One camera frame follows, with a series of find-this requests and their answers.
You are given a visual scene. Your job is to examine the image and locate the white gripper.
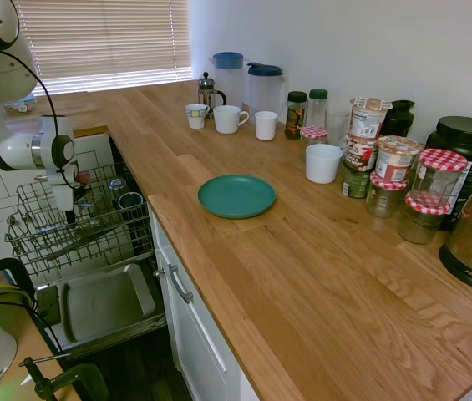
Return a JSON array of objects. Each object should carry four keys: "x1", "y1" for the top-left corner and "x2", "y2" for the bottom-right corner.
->
[{"x1": 46, "y1": 166, "x2": 77, "y2": 227}]

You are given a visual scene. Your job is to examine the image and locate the grey open dishwasher door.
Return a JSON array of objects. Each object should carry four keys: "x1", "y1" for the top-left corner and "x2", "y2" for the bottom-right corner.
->
[{"x1": 34, "y1": 262, "x2": 168, "y2": 356}]

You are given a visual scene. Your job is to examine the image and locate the dark cup blue rim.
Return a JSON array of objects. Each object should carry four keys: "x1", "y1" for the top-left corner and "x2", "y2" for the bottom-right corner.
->
[{"x1": 117, "y1": 191, "x2": 145, "y2": 210}]

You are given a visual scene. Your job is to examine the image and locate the black metal clamp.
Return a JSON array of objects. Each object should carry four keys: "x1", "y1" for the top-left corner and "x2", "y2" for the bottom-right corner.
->
[
  {"x1": 18, "y1": 357, "x2": 110, "y2": 401},
  {"x1": 0, "y1": 257, "x2": 37, "y2": 312}
]

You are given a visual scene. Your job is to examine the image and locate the white drawer cabinet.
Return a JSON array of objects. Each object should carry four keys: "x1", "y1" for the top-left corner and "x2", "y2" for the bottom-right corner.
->
[{"x1": 0, "y1": 133, "x2": 115, "y2": 272}]

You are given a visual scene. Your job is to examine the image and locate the small clear food container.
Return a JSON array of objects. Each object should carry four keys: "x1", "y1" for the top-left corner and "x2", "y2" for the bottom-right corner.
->
[{"x1": 3, "y1": 92, "x2": 36, "y2": 115}]

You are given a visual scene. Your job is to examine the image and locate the white patterned cup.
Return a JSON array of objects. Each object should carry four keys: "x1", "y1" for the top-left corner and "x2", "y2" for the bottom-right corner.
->
[{"x1": 184, "y1": 103, "x2": 211, "y2": 129}]

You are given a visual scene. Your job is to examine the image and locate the teal round plate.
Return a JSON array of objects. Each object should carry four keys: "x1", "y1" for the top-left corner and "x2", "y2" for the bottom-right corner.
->
[{"x1": 197, "y1": 174, "x2": 277, "y2": 220}]

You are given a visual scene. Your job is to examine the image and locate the white cabinet door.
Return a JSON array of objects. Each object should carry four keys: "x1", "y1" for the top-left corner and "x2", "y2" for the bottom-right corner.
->
[{"x1": 147, "y1": 208, "x2": 261, "y2": 401}]

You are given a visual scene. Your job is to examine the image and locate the white window blinds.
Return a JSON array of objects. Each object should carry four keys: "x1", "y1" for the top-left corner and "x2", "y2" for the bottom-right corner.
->
[{"x1": 13, "y1": 0, "x2": 193, "y2": 91}]

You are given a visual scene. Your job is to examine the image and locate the glass French press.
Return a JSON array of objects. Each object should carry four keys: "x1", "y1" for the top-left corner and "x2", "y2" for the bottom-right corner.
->
[{"x1": 197, "y1": 71, "x2": 227, "y2": 120}]

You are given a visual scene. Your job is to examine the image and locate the tall clear pitcher blue lid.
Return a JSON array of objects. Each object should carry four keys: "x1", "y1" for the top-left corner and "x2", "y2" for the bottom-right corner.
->
[{"x1": 209, "y1": 51, "x2": 246, "y2": 113}]

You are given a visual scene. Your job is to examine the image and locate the plain white cup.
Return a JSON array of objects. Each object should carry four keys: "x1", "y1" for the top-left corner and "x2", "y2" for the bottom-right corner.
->
[{"x1": 254, "y1": 110, "x2": 279, "y2": 141}]

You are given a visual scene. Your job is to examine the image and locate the dark spice jar black lid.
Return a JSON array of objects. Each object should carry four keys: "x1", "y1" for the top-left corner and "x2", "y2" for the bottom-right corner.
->
[{"x1": 284, "y1": 90, "x2": 307, "y2": 140}]

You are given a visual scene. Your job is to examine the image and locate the small jar red checkered lid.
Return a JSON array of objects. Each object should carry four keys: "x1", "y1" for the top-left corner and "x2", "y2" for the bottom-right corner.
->
[{"x1": 299, "y1": 125, "x2": 329, "y2": 162}]

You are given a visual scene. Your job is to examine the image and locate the wide white cup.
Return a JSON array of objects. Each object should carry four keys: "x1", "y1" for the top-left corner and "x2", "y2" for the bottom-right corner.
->
[{"x1": 305, "y1": 144, "x2": 344, "y2": 184}]

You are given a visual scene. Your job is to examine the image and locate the clear spice jar green lid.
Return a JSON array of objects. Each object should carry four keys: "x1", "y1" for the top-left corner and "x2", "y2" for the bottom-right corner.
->
[{"x1": 307, "y1": 88, "x2": 329, "y2": 129}]

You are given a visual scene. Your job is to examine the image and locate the clear drinking glass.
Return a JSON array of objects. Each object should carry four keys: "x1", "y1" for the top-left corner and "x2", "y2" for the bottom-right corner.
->
[{"x1": 325, "y1": 108, "x2": 352, "y2": 148}]

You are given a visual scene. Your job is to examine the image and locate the green paper cup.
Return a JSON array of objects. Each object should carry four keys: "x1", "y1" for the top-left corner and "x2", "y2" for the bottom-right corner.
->
[{"x1": 341, "y1": 162, "x2": 373, "y2": 199}]

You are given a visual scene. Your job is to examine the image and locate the white oatmeal cup foil lid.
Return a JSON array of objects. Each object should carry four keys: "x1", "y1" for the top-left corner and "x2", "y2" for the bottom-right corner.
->
[{"x1": 350, "y1": 97, "x2": 394, "y2": 140}]

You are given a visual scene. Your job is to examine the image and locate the glass jar red checkered lid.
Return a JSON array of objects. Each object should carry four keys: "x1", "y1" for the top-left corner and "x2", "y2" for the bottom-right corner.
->
[
  {"x1": 364, "y1": 170, "x2": 409, "y2": 219},
  {"x1": 397, "y1": 192, "x2": 452, "y2": 246}
]

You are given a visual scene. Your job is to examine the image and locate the red white oatmeal cup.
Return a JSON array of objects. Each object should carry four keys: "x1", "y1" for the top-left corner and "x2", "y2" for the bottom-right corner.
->
[{"x1": 374, "y1": 135, "x2": 424, "y2": 183}]

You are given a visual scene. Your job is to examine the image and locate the black bottle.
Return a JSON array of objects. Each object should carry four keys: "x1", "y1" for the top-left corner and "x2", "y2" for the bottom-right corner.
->
[{"x1": 379, "y1": 99, "x2": 416, "y2": 138}]

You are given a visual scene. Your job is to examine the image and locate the large jar red checkered lid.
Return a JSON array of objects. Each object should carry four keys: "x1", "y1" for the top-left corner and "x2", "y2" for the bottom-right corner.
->
[{"x1": 409, "y1": 148, "x2": 469, "y2": 209}]

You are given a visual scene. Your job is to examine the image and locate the black protein powder tub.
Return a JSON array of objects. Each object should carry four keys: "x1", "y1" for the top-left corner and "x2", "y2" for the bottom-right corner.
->
[{"x1": 424, "y1": 115, "x2": 472, "y2": 231}]

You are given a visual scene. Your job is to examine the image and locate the grey wire dishwasher rack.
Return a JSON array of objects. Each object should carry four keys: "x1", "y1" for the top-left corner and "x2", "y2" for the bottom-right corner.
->
[{"x1": 4, "y1": 160, "x2": 155, "y2": 277}]

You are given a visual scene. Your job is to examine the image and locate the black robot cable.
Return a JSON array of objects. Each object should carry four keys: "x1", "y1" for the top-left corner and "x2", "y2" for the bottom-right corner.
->
[{"x1": 0, "y1": 48, "x2": 84, "y2": 201}]

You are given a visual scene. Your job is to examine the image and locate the silver cabinet door handle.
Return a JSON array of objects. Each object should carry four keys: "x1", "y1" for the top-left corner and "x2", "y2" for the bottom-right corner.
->
[{"x1": 165, "y1": 263, "x2": 194, "y2": 305}]

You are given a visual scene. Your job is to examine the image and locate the white mug with handle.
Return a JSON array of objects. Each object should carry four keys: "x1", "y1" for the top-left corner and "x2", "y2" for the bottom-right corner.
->
[{"x1": 212, "y1": 104, "x2": 250, "y2": 135}]

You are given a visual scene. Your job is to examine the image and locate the clear handled pitcher blue lid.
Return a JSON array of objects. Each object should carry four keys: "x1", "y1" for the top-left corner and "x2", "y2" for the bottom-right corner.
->
[{"x1": 241, "y1": 62, "x2": 289, "y2": 122}]

